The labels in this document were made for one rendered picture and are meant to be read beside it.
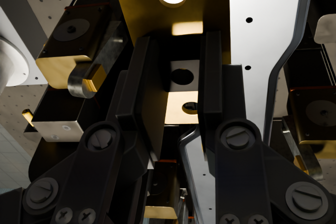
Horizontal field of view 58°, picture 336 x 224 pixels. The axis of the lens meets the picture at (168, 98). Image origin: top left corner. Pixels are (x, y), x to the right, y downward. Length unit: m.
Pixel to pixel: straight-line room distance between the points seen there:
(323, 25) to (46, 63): 0.37
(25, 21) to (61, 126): 0.46
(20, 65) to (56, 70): 0.46
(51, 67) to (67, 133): 0.09
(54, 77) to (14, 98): 0.77
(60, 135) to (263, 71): 0.31
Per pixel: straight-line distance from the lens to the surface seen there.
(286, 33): 0.44
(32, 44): 0.87
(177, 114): 0.15
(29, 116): 0.49
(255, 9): 0.41
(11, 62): 0.88
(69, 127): 0.43
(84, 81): 0.38
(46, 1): 0.85
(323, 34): 0.47
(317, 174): 0.55
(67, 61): 0.41
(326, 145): 0.58
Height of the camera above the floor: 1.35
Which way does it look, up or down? 41 degrees down
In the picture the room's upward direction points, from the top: 172 degrees counter-clockwise
